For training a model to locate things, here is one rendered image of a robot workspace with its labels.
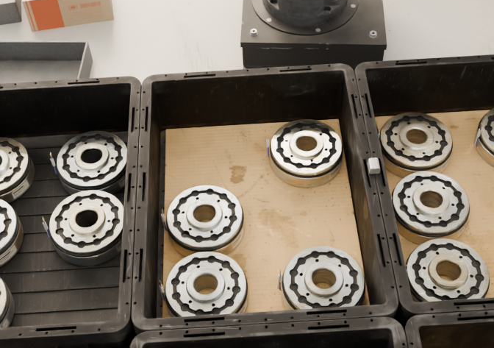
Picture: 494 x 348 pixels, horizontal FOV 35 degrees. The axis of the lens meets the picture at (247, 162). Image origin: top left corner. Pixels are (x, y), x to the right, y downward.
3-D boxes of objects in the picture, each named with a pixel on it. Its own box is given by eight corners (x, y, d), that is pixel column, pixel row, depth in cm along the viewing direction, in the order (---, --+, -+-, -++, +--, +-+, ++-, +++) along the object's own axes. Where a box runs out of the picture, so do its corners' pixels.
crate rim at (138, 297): (144, 86, 114) (142, 74, 112) (351, 74, 114) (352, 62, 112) (133, 341, 88) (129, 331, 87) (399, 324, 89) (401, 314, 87)
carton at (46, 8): (109, -19, 162) (103, -49, 156) (114, 20, 154) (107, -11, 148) (31, -7, 160) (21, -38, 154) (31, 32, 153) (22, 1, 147)
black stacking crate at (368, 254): (154, 131, 121) (143, 78, 112) (345, 119, 121) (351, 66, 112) (145, 375, 96) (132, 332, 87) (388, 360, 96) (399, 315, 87)
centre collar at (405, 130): (396, 125, 113) (397, 123, 113) (431, 125, 113) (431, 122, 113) (400, 151, 110) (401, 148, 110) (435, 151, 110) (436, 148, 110)
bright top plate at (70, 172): (56, 139, 114) (55, 136, 114) (125, 128, 115) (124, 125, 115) (58, 193, 108) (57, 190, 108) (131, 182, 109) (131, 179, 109)
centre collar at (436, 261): (424, 257, 99) (425, 254, 99) (463, 254, 99) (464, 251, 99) (431, 290, 96) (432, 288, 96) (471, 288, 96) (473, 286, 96)
